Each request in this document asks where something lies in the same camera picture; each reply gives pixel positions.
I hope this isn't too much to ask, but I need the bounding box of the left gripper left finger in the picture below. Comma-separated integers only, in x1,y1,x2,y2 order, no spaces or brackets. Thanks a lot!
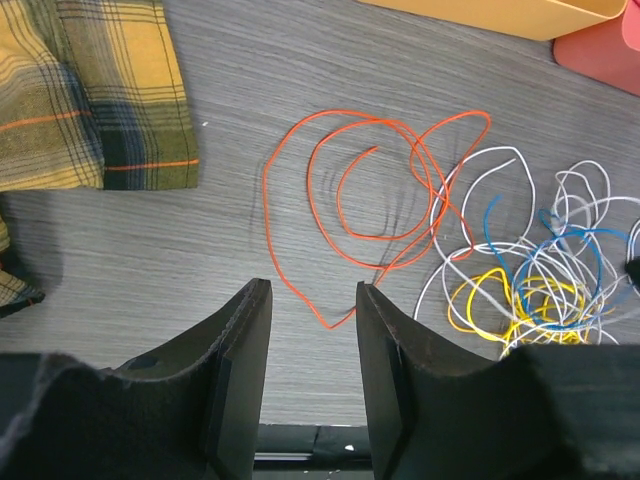
1,279,272,479

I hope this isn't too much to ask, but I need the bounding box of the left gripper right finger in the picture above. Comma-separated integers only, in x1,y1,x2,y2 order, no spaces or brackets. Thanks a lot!
356,283,639,479

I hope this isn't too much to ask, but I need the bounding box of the yellow thin cable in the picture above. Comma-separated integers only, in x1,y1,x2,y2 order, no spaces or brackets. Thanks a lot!
447,267,616,351

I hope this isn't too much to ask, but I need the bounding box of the yellow plaid shirt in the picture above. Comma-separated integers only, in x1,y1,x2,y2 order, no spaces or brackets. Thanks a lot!
0,0,201,321

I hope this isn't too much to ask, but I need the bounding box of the red plastic bin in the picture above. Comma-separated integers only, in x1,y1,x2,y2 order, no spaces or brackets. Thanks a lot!
553,1,639,96

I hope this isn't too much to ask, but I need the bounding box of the yellow plastic bin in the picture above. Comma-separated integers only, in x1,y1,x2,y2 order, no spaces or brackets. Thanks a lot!
363,0,628,41

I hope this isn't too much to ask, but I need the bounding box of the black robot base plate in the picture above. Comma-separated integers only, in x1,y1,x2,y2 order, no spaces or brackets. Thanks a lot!
254,424,373,472

